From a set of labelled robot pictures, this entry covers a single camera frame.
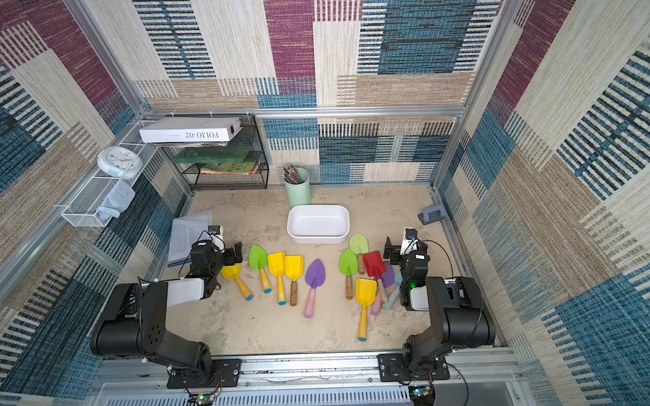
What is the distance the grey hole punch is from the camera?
1072mm

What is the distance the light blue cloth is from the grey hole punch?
3.37ft

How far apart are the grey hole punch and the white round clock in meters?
1.04

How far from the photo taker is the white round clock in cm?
73

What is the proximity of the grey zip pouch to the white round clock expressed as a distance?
34 centimetres

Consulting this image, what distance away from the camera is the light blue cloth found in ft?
2.17
